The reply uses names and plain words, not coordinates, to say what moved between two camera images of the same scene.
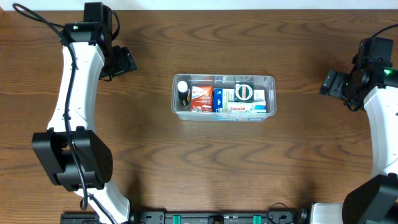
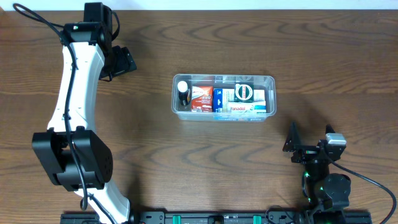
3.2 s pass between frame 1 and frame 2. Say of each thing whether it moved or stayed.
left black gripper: stayed
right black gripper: moved
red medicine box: stayed
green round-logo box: stayed
